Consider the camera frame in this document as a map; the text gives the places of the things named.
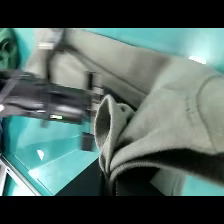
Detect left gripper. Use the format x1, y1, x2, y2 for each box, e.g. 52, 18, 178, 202
19, 70, 105, 152

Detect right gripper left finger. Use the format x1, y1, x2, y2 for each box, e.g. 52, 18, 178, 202
55, 158, 102, 197

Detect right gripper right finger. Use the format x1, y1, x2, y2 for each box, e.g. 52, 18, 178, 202
113, 166, 160, 197

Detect grey-green garment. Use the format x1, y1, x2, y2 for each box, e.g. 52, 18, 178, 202
24, 28, 224, 197

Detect silver frame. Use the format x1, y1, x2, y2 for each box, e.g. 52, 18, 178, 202
0, 153, 44, 197

